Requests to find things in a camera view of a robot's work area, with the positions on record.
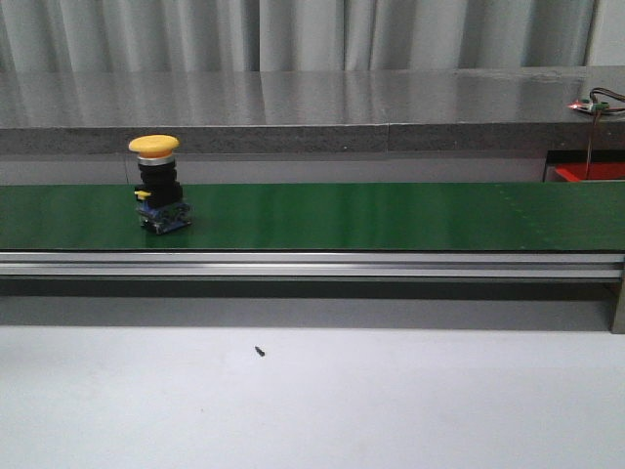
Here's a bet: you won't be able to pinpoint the grey curtain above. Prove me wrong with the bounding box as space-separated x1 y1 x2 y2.
1 1 599 72

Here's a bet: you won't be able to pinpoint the grey stone counter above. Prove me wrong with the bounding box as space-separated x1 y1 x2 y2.
1 66 624 154

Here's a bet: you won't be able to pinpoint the red plastic bin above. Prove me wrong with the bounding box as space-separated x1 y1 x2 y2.
550 162 625 183

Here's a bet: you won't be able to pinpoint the green conveyor belt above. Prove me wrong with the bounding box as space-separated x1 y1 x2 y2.
1 182 624 252

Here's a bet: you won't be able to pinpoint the red and black wires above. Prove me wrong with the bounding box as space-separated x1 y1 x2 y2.
583 87 625 182

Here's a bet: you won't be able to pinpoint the grey conveyor support leg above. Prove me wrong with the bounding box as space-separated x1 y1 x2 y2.
609 275 625 334

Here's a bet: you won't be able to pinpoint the aluminium conveyor side rail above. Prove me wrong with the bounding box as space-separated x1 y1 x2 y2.
1 251 624 281

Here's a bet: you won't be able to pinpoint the small green circuit board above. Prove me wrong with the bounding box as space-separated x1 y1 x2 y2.
567 100 609 115

